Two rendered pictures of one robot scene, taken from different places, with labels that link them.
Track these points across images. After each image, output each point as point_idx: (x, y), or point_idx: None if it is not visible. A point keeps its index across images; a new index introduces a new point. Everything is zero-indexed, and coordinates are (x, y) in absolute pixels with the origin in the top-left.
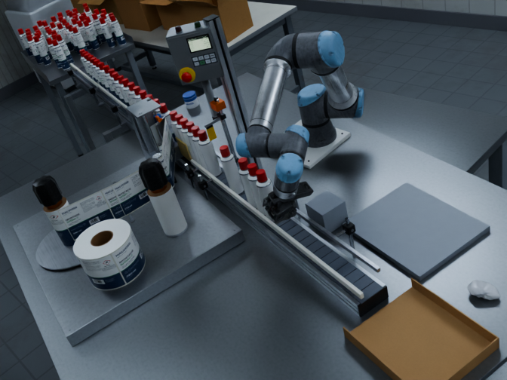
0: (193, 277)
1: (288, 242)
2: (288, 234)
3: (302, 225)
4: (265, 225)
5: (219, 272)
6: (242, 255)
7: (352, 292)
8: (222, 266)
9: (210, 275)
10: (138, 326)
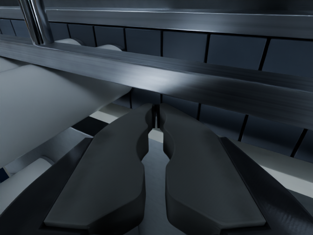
0: (145, 213)
1: (257, 141)
2: (265, 169)
3: (230, 23)
4: (125, 106)
5: (163, 201)
6: (158, 160)
7: None
8: (156, 189)
9: (158, 208)
10: None
